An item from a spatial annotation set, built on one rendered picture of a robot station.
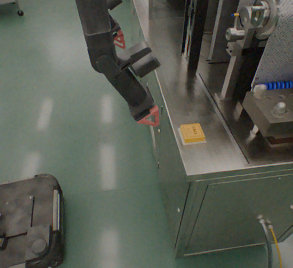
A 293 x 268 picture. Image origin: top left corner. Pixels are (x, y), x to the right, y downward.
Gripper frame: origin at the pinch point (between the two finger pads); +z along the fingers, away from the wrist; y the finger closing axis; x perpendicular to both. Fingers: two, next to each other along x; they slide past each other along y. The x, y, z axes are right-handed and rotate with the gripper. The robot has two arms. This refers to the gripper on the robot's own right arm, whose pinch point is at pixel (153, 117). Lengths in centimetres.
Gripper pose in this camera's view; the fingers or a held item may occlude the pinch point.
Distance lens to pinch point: 68.8
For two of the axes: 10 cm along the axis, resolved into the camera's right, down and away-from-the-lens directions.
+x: -8.4, 5.1, 1.8
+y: -2.5, -6.6, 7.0
